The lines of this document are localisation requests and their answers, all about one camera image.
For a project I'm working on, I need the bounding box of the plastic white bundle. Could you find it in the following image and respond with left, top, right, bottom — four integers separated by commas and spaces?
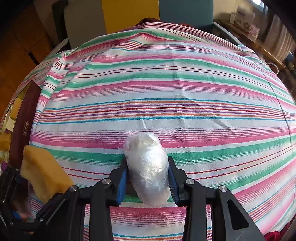
119, 132, 171, 207

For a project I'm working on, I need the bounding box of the pink item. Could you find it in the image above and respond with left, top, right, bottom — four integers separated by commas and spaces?
248, 24, 260, 37

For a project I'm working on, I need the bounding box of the white box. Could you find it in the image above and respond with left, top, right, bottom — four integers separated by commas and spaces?
233, 11, 256, 29

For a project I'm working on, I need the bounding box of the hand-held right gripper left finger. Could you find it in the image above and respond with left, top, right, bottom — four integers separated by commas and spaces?
32, 158, 129, 241

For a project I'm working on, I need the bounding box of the cardboard box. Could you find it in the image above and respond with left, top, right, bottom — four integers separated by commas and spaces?
0, 81, 42, 167

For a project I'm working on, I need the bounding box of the grey yellow blue headboard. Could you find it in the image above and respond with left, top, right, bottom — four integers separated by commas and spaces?
63, 0, 214, 41

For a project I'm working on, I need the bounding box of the blue round object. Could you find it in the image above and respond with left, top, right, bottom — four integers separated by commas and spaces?
285, 51, 296, 65

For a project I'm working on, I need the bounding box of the pink patterned curtain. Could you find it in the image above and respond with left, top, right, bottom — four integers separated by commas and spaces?
266, 14, 296, 61

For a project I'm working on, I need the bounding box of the white bed rail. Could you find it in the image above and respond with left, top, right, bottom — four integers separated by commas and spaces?
50, 38, 70, 56

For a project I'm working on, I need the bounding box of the striped bed sheet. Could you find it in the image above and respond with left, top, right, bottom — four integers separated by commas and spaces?
0, 21, 296, 241

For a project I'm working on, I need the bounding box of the wooden wardrobe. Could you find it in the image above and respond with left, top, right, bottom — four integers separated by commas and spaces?
0, 0, 60, 112

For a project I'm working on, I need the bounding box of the yellow sponge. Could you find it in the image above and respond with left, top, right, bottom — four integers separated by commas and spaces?
20, 146, 75, 202

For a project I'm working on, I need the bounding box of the grey bed rail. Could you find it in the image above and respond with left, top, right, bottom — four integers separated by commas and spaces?
211, 22, 245, 47

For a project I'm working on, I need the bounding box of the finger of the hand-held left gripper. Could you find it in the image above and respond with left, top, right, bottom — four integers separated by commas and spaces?
11, 209, 24, 221
3, 166, 29, 193

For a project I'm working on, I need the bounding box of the wooden desk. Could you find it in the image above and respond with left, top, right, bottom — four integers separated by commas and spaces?
216, 19, 292, 67

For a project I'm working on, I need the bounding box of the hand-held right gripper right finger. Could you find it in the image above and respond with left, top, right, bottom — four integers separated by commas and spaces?
168, 156, 266, 241

